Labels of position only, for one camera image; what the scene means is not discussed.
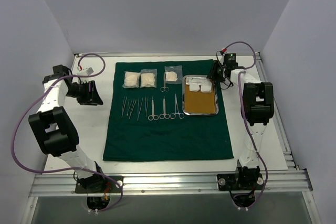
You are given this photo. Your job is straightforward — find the white gauze pad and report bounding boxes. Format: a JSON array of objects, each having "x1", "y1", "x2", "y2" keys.
[
  {"x1": 201, "y1": 85, "x2": 212, "y2": 93},
  {"x1": 189, "y1": 84, "x2": 201, "y2": 92}
]

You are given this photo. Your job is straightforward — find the green white suture packet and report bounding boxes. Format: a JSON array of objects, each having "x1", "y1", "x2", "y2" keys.
[{"x1": 186, "y1": 77, "x2": 211, "y2": 85}]

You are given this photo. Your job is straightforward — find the stainless steel instrument tray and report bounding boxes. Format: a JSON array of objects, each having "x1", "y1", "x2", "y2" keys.
[{"x1": 182, "y1": 75, "x2": 219, "y2": 116}]

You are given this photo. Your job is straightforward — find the cotton ball bag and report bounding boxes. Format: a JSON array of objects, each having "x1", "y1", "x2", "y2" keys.
[
  {"x1": 140, "y1": 69, "x2": 157, "y2": 88},
  {"x1": 122, "y1": 71, "x2": 140, "y2": 89},
  {"x1": 164, "y1": 65, "x2": 183, "y2": 84}
]

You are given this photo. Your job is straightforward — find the thin short steel tweezers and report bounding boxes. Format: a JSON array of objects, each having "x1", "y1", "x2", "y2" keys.
[{"x1": 127, "y1": 99, "x2": 132, "y2": 116}]

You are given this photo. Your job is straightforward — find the small steel scissors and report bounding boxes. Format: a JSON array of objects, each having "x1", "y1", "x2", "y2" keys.
[{"x1": 160, "y1": 72, "x2": 169, "y2": 92}]

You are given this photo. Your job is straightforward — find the steel forceps clamp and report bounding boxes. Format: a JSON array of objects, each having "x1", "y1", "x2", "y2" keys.
[{"x1": 170, "y1": 94, "x2": 185, "y2": 120}]

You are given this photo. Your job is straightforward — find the dark green surgical cloth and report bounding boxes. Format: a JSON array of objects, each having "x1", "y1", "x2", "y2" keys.
[{"x1": 103, "y1": 60, "x2": 234, "y2": 162}]

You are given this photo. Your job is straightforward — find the steel surgical scissors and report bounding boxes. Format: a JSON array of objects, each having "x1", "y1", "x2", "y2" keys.
[{"x1": 148, "y1": 98, "x2": 159, "y2": 121}]

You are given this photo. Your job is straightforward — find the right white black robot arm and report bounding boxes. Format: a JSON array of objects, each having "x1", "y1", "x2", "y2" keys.
[{"x1": 207, "y1": 50, "x2": 274, "y2": 169}]

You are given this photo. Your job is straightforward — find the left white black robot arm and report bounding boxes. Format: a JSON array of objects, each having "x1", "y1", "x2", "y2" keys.
[{"x1": 28, "y1": 65, "x2": 106, "y2": 192}]

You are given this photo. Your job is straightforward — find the black loop cable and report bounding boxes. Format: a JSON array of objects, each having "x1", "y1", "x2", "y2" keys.
[{"x1": 220, "y1": 74, "x2": 234, "y2": 90}]

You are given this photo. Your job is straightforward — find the back aluminium frame rail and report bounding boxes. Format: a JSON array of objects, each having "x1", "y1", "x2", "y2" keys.
[{"x1": 73, "y1": 51, "x2": 260, "y2": 58}]

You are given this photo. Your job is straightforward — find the aluminium frame rail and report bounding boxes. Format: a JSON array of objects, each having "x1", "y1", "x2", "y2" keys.
[
  {"x1": 29, "y1": 169, "x2": 312, "y2": 197},
  {"x1": 73, "y1": 51, "x2": 260, "y2": 58},
  {"x1": 256, "y1": 52, "x2": 299, "y2": 170}
]

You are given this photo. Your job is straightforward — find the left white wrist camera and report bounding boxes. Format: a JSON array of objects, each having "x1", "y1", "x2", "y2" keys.
[{"x1": 76, "y1": 66, "x2": 94, "y2": 77}]

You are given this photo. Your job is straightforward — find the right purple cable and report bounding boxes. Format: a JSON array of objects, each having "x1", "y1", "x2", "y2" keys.
[{"x1": 221, "y1": 41, "x2": 268, "y2": 207}]

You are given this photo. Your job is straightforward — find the purple cable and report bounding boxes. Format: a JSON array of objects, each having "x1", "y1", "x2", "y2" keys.
[
  {"x1": 221, "y1": 41, "x2": 268, "y2": 207},
  {"x1": 11, "y1": 54, "x2": 124, "y2": 212}
]

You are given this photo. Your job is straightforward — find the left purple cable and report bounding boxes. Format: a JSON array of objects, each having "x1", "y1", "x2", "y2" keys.
[{"x1": 11, "y1": 54, "x2": 124, "y2": 212}]

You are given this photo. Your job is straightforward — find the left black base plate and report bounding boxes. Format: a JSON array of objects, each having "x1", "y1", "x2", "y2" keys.
[{"x1": 75, "y1": 174, "x2": 123, "y2": 194}]

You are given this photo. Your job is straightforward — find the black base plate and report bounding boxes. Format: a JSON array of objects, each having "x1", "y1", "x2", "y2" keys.
[
  {"x1": 216, "y1": 173, "x2": 264, "y2": 191},
  {"x1": 75, "y1": 174, "x2": 123, "y2": 194}
]

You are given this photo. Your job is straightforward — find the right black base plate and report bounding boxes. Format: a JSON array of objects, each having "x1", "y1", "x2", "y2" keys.
[{"x1": 216, "y1": 173, "x2": 264, "y2": 191}]

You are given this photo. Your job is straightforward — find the right aluminium frame rail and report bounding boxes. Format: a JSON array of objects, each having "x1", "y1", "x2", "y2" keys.
[{"x1": 256, "y1": 52, "x2": 299, "y2": 170}]

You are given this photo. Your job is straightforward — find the front aluminium frame rail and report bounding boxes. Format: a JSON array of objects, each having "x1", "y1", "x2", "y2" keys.
[{"x1": 29, "y1": 169, "x2": 312, "y2": 197}]

